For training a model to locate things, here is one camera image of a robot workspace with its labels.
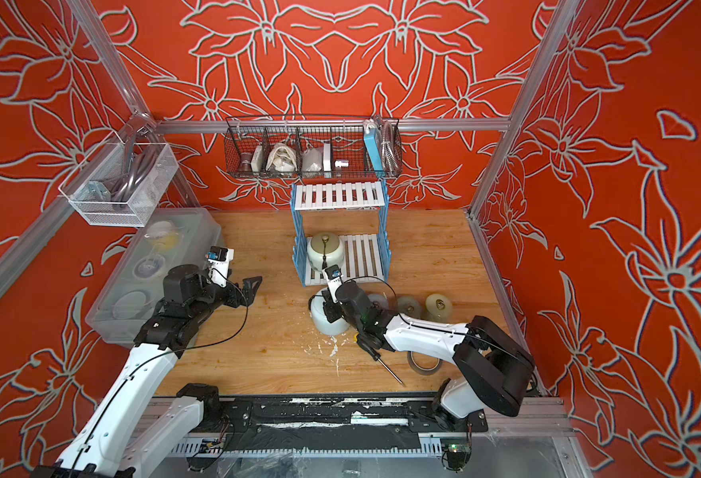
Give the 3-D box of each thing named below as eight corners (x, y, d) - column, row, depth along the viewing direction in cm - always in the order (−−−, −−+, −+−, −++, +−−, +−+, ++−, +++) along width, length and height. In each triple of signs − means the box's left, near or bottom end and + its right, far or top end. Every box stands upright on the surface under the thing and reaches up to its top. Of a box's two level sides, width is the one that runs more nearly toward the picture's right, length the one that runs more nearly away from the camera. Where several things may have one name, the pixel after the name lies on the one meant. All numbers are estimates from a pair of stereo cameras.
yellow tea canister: (424, 327, 90) (431, 313, 83) (420, 306, 95) (426, 291, 87) (446, 327, 90) (455, 313, 83) (441, 306, 95) (449, 291, 87)
